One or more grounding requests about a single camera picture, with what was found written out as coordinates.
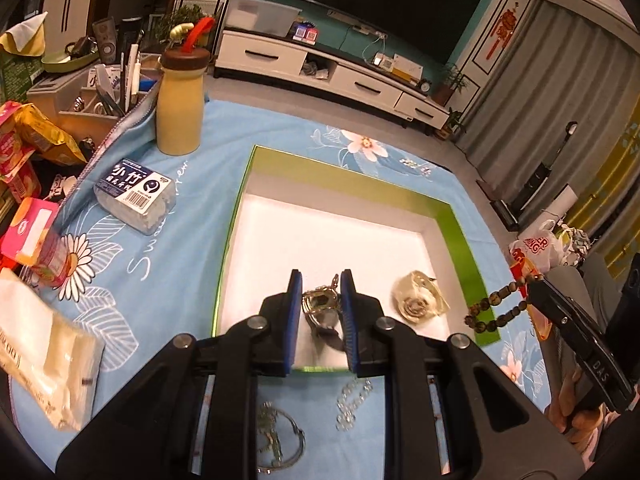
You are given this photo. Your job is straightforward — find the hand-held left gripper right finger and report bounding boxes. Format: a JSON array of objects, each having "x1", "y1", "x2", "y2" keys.
[{"x1": 340, "y1": 268, "x2": 586, "y2": 480}]

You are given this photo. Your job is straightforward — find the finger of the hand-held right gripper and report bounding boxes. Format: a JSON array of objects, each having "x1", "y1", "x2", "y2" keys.
[{"x1": 529, "y1": 277, "x2": 577, "y2": 344}]

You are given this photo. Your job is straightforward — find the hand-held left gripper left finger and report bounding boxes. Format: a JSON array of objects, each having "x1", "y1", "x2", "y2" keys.
[{"x1": 56, "y1": 268, "x2": 304, "y2": 480}]

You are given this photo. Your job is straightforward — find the gold and silver wristwatch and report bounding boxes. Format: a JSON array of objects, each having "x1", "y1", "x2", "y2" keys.
[{"x1": 301, "y1": 272, "x2": 348, "y2": 351}]

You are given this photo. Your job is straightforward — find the brown bead bracelet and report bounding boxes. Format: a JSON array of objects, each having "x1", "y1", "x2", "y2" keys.
[{"x1": 464, "y1": 272, "x2": 543, "y2": 333}]

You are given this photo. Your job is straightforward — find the clear crystal bracelet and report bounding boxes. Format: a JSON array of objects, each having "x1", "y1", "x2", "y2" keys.
[{"x1": 334, "y1": 377, "x2": 375, "y2": 433}]

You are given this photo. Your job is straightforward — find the silver charm bangle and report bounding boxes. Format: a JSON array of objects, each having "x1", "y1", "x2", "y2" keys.
[{"x1": 255, "y1": 400, "x2": 306, "y2": 476}]

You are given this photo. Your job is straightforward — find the green cardboard box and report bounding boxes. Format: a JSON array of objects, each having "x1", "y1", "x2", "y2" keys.
[{"x1": 212, "y1": 145, "x2": 502, "y2": 373}]

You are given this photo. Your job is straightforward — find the person's right hand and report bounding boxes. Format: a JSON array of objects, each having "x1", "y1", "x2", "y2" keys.
[{"x1": 545, "y1": 367, "x2": 608, "y2": 456}]

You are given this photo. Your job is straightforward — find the white plastic bag red print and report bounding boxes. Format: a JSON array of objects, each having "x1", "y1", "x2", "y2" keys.
[{"x1": 510, "y1": 220, "x2": 572, "y2": 274}]

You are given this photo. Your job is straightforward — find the cream flower-shaped wristwatch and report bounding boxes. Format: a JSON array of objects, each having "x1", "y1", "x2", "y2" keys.
[{"x1": 391, "y1": 270, "x2": 451, "y2": 322}]

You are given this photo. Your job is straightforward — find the blue floral tablecloth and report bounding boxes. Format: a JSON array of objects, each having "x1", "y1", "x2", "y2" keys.
[{"x1": 10, "y1": 95, "x2": 551, "y2": 480}]

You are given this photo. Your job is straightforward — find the black stick vacuum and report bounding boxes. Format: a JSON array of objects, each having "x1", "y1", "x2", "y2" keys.
[{"x1": 509, "y1": 120, "x2": 581, "y2": 222}]

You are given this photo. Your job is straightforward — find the grey curtain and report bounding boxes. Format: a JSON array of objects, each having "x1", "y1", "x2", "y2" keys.
[{"x1": 457, "y1": 0, "x2": 640, "y2": 221}]

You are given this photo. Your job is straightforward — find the small potted plant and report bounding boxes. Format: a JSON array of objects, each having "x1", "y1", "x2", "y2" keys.
[{"x1": 440, "y1": 109, "x2": 469, "y2": 141}]

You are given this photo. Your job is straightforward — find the clear plastic toothpick box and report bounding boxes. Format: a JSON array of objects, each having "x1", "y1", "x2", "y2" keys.
[{"x1": 94, "y1": 162, "x2": 178, "y2": 236}]

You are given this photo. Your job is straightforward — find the white television cabinet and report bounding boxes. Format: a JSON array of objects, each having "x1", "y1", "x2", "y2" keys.
[{"x1": 215, "y1": 29, "x2": 451, "y2": 132}]

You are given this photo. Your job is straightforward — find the potted plant in brown pot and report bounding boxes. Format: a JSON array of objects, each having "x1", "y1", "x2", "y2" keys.
[{"x1": 431, "y1": 64, "x2": 471, "y2": 107}]

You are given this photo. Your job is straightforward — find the yellow bottle with brown lid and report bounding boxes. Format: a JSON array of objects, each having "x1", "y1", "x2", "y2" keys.
[{"x1": 156, "y1": 16, "x2": 217, "y2": 156}]

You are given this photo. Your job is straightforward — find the soft tissue pack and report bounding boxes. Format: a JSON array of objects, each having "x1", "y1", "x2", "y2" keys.
[{"x1": 0, "y1": 267, "x2": 106, "y2": 433}]

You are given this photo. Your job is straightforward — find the white router boxes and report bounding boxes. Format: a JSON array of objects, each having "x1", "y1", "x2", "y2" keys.
[{"x1": 372, "y1": 52, "x2": 424, "y2": 82}]

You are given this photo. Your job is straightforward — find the small colourful boxes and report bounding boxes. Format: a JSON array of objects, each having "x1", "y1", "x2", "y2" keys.
[{"x1": 291, "y1": 22, "x2": 321, "y2": 44}]

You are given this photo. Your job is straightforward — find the yellow snack packet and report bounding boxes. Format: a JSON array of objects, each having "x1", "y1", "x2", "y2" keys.
[{"x1": 15, "y1": 105, "x2": 88, "y2": 166}]

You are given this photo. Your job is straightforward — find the translucent white storage box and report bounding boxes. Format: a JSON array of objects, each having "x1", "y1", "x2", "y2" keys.
[{"x1": 223, "y1": 0, "x2": 304, "y2": 39}]

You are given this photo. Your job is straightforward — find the flat screen television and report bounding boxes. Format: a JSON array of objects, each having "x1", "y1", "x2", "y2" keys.
[{"x1": 267, "y1": 0, "x2": 484, "y2": 67}]

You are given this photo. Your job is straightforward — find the leafy green plant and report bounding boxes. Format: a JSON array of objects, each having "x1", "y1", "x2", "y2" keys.
[{"x1": 150, "y1": 5, "x2": 212, "y2": 54}]

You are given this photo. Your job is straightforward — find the beige desk organizer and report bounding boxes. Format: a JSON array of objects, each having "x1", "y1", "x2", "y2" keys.
[{"x1": 27, "y1": 52, "x2": 163, "y2": 131}]

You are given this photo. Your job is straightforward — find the grey speaker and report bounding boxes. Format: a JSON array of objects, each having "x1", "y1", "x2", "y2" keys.
[{"x1": 92, "y1": 17, "x2": 119, "y2": 59}]

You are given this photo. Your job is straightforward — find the green tray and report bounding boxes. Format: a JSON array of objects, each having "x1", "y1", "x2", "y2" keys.
[{"x1": 41, "y1": 45, "x2": 99, "y2": 74}]

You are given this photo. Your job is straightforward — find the green carton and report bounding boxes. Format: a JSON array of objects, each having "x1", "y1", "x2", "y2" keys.
[{"x1": 0, "y1": 52, "x2": 41, "y2": 106}]

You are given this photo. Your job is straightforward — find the yellow cloth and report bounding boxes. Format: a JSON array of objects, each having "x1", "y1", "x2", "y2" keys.
[{"x1": 0, "y1": 10, "x2": 49, "y2": 56}]

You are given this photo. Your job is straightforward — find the red knot wall ornament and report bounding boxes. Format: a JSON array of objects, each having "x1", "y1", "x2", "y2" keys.
[{"x1": 487, "y1": 2, "x2": 521, "y2": 61}]

